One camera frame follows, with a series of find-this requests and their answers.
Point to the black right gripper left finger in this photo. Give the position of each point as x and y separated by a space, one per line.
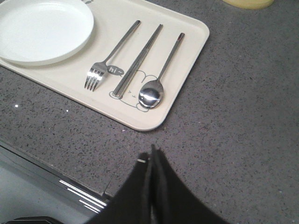
131 204

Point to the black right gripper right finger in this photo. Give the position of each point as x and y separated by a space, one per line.
173 202

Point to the silver spoon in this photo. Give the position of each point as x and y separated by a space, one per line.
152 92

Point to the silver chopstick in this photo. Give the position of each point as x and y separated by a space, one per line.
136 63
141 63

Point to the silver fork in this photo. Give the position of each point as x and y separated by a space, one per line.
98 70

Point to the white round plate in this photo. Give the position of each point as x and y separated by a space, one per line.
41 32

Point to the cream rabbit serving tray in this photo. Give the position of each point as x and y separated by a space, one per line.
112 18

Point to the wooden mug tree stand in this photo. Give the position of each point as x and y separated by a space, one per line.
250 4

